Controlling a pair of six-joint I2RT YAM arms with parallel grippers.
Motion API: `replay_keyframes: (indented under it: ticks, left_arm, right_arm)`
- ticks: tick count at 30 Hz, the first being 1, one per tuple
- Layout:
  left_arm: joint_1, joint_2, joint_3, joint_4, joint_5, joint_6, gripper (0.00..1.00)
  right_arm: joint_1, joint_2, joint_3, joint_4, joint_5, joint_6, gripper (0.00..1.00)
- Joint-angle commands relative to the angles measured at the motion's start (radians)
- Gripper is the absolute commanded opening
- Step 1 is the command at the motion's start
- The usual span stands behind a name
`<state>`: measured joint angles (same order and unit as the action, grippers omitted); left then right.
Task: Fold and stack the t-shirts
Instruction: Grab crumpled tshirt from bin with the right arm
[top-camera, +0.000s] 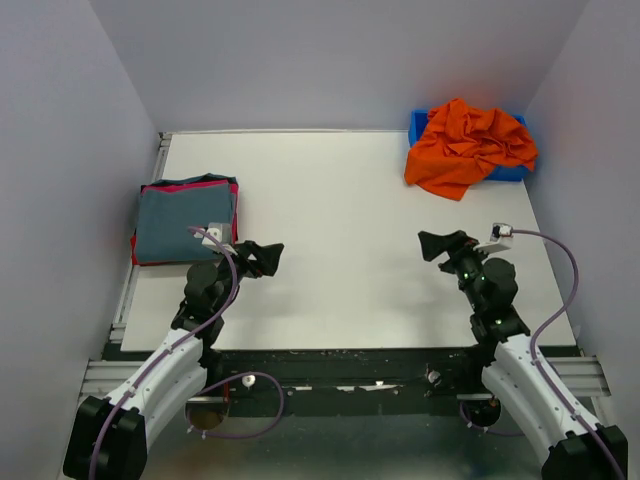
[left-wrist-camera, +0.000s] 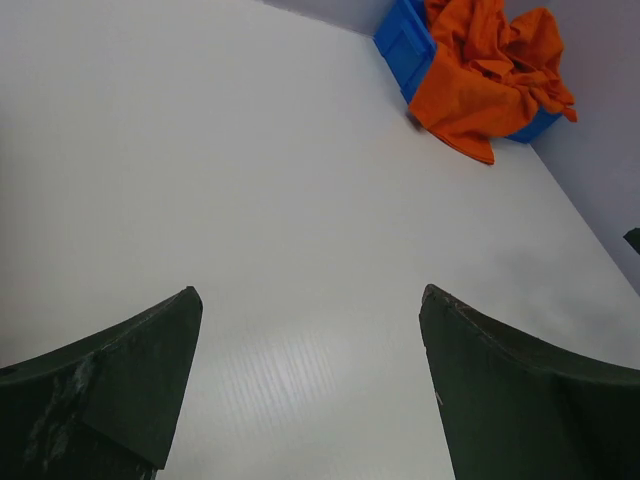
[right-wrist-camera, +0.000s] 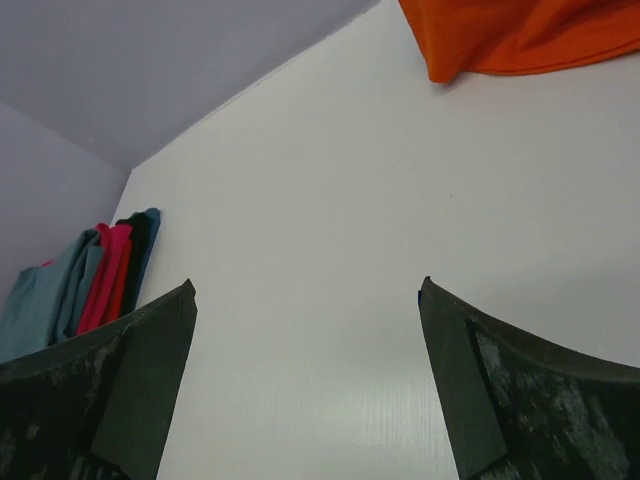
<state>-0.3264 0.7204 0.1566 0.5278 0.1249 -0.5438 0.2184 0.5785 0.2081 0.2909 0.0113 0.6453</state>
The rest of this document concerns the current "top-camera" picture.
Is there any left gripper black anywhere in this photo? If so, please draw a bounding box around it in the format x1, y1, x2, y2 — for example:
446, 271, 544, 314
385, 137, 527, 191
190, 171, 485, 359
213, 240, 283, 314

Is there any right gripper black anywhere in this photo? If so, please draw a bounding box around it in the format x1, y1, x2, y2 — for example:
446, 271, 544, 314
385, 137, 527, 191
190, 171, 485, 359
419, 229, 496, 311

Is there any orange t shirt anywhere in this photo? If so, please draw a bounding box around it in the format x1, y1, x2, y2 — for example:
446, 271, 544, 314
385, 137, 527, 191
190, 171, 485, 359
404, 98, 538, 201

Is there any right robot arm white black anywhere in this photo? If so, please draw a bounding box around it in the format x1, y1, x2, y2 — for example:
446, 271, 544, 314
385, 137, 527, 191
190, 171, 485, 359
418, 223, 628, 479

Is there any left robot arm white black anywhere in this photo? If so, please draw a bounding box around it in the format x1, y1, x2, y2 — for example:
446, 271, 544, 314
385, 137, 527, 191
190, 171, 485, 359
62, 241, 284, 479

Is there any folded dark teal t shirt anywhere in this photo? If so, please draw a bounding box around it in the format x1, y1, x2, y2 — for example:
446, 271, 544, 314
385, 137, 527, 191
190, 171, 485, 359
149, 173, 237, 187

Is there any folded grey-blue t shirt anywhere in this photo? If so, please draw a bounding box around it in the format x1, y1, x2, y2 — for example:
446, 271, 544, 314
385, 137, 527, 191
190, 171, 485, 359
135, 185, 235, 265

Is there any blue plastic bin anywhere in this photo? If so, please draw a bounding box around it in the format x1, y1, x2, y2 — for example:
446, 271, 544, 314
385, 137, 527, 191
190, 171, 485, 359
408, 109, 530, 182

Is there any folded red t shirt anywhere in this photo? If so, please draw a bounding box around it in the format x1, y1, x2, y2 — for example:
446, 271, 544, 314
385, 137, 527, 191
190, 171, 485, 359
129, 233, 140, 266

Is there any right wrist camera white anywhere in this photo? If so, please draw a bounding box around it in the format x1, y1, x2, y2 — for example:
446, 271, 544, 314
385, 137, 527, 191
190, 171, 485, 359
475, 223, 514, 255

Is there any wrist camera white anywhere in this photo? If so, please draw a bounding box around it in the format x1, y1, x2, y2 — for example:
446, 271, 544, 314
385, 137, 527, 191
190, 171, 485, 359
475, 223, 514, 255
201, 222, 234, 253

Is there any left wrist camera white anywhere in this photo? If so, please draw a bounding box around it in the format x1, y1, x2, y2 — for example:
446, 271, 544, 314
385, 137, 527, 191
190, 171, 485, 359
201, 222, 234, 253

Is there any black mounting base rail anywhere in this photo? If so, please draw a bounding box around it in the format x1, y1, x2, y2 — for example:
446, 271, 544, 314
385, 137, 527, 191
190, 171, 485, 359
193, 345, 507, 427

